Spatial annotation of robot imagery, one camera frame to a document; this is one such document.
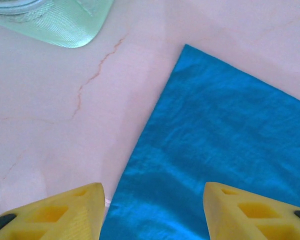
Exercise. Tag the blue t-shirt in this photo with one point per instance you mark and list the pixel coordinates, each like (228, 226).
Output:
(215, 125)

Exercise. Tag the light green storage box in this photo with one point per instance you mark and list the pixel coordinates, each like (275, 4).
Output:
(65, 27)

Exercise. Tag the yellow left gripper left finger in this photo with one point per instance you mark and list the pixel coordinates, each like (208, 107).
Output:
(60, 220)

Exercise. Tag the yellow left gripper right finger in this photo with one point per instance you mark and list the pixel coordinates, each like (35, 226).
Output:
(247, 222)

